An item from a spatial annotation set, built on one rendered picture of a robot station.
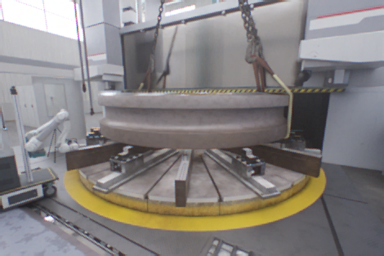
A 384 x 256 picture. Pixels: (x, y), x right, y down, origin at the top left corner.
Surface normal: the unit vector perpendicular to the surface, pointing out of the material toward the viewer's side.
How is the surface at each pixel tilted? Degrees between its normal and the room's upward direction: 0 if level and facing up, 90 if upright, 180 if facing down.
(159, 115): 90
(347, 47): 90
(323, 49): 90
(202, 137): 90
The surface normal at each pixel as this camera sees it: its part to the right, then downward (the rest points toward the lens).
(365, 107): -0.47, 0.16
